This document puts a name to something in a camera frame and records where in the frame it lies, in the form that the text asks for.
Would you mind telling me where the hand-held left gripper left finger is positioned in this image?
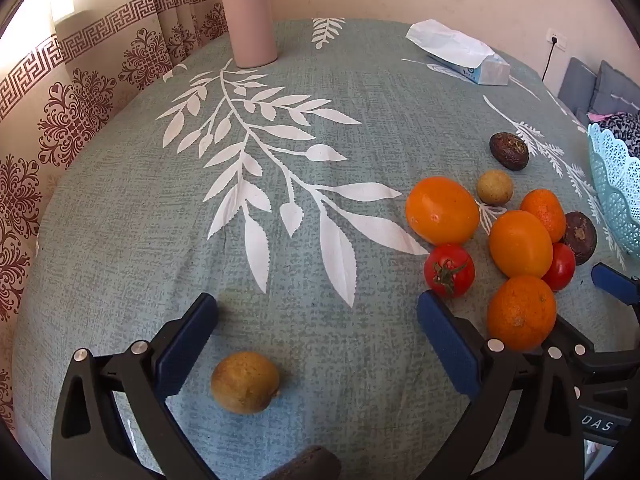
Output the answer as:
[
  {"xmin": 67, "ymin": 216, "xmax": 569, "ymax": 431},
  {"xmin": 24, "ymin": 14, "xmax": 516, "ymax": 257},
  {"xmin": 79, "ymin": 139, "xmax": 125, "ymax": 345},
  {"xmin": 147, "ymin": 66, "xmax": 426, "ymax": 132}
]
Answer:
[{"xmin": 50, "ymin": 292, "xmax": 221, "ymax": 480}]

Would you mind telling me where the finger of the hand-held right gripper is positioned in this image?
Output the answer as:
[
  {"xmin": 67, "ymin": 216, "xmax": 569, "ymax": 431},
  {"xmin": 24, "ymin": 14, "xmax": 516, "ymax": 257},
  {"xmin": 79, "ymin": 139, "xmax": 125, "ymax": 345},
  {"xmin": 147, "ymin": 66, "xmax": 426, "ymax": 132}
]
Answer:
[
  {"xmin": 552, "ymin": 316, "xmax": 598, "ymax": 361},
  {"xmin": 591, "ymin": 262, "xmax": 640, "ymax": 312}
]

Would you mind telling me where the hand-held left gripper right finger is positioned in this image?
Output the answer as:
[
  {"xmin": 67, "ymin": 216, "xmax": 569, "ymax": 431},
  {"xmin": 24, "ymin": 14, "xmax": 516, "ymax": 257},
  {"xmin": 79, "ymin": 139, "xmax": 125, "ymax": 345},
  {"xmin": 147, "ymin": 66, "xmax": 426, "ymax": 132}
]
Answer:
[{"xmin": 416, "ymin": 289, "xmax": 590, "ymax": 480}]

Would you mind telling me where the speckled orange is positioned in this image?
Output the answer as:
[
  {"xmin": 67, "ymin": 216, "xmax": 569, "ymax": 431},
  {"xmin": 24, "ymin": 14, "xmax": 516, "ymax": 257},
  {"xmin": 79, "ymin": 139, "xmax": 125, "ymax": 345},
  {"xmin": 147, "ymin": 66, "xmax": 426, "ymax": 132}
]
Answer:
[{"xmin": 486, "ymin": 275, "xmax": 557, "ymax": 352}]

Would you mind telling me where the dark avocado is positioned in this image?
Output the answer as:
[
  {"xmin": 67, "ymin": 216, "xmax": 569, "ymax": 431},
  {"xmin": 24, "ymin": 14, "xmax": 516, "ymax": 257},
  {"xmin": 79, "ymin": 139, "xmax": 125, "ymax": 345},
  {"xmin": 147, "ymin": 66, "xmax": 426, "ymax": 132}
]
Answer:
[{"xmin": 562, "ymin": 211, "xmax": 598, "ymax": 266}]

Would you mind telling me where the round brown-yellow fruit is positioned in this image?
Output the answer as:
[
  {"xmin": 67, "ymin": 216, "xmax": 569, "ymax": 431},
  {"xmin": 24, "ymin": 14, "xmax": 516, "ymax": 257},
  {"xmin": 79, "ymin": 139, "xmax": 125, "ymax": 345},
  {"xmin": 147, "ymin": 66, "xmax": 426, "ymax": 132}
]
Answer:
[{"xmin": 210, "ymin": 351, "xmax": 281, "ymax": 416}]

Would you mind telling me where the red tomato with green stem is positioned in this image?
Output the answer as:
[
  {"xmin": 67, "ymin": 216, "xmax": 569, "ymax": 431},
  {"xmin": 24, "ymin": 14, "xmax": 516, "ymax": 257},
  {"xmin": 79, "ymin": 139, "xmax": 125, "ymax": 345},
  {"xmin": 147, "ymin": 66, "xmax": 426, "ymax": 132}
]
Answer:
[{"xmin": 424, "ymin": 244, "xmax": 476, "ymax": 299}]

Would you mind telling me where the light blue lace plastic basket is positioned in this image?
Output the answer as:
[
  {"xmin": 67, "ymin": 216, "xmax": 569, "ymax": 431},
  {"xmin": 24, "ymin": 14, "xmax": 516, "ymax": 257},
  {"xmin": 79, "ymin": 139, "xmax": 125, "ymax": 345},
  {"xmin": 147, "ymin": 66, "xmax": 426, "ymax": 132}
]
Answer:
[{"xmin": 587, "ymin": 122, "xmax": 640, "ymax": 273}]

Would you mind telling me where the bumpy tangerine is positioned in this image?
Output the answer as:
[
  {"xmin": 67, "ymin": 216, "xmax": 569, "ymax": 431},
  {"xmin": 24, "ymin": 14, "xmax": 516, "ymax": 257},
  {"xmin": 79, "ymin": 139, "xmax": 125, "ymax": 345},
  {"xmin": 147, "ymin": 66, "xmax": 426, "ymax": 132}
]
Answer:
[{"xmin": 520, "ymin": 188, "xmax": 567, "ymax": 243}]

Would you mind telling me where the large smooth orange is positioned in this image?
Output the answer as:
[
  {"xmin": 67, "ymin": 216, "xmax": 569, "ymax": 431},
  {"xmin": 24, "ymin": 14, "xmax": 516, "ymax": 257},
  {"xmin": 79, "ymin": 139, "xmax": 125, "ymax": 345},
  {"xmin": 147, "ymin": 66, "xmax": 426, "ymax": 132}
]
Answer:
[{"xmin": 405, "ymin": 176, "xmax": 481, "ymax": 247}]

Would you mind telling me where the small yellow-brown fruit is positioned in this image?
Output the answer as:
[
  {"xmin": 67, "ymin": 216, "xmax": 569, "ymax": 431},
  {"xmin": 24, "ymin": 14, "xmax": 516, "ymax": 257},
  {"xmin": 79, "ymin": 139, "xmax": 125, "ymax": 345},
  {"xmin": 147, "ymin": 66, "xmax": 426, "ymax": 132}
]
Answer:
[{"xmin": 476, "ymin": 170, "xmax": 514, "ymax": 206}]

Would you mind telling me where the dark wrinkled passion fruit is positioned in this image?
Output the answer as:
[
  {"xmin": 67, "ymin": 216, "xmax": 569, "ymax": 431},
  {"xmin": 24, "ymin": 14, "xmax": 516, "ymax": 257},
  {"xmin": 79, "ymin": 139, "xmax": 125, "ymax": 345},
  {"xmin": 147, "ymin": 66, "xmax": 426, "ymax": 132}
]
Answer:
[{"xmin": 489, "ymin": 131, "xmax": 530, "ymax": 172}]

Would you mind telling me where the leopard print cloth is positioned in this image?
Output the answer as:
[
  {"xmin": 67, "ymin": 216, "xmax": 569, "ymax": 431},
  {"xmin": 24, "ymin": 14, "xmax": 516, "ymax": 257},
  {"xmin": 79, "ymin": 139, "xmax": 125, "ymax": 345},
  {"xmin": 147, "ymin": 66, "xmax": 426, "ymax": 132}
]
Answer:
[{"xmin": 597, "ymin": 111, "xmax": 640, "ymax": 158}]

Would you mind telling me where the dark brown rounded object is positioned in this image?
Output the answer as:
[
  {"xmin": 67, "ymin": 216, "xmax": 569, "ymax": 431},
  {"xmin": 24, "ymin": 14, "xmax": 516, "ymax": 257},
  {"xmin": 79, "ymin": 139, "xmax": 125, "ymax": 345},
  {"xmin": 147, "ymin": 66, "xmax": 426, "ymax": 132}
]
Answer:
[{"xmin": 260, "ymin": 445, "xmax": 343, "ymax": 480}]

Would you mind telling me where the light blue tissue pack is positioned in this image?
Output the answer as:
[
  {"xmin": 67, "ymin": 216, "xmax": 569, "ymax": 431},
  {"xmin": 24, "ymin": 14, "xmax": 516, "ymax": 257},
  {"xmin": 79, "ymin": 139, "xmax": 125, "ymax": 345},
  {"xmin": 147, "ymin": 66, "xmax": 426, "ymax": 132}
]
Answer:
[{"xmin": 405, "ymin": 19, "xmax": 512, "ymax": 86}]

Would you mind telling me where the beige curtain with maroon pattern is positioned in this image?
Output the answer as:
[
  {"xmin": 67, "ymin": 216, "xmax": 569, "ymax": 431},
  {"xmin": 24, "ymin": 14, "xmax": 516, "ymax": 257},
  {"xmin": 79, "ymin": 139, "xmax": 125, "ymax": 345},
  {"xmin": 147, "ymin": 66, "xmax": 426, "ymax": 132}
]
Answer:
[{"xmin": 0, "ymin": 0, "xmax": 231, "ymax": 431}]

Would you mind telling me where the pink thermos bottle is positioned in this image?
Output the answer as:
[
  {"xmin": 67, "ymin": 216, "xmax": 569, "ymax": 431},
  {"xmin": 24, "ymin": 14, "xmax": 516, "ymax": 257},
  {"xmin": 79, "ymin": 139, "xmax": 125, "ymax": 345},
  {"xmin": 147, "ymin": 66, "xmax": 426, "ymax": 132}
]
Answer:
[{"xmin": 218, "ymin": 0, "xmax": 277, "ymax": 69}]

